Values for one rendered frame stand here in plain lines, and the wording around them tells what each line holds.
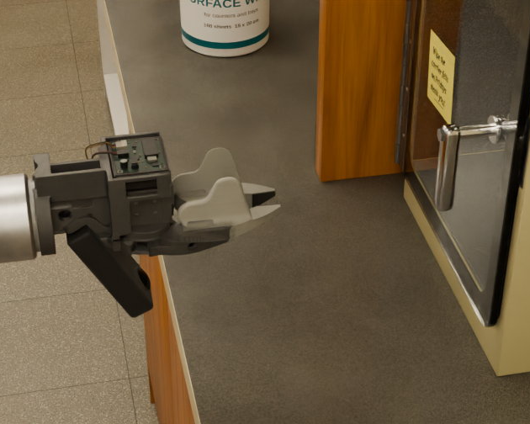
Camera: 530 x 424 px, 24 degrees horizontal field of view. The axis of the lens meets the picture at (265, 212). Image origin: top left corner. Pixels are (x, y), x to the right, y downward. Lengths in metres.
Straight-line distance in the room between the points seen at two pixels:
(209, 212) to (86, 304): 1.76
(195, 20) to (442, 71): 0.59
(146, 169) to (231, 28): 0.73
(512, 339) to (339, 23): 0.41
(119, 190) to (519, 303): 0.41
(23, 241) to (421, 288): 0.49
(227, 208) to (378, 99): 0.44
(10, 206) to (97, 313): 1.75
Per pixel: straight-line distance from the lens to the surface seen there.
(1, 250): 1.05
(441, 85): 1.26
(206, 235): 1.06
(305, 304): 1.32
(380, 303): 1.32
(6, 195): 1.05
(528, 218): 1.13
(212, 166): 1.10
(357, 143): 1.48
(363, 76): 1.44
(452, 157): 1.12
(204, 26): 1.75
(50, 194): 1.05
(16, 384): 2.63
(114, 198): 1.03
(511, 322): 1.21
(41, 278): 2.90
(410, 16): 1.35
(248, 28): 1.76
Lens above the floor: 1.79
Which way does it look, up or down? 36 degrees down
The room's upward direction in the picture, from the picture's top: straight up
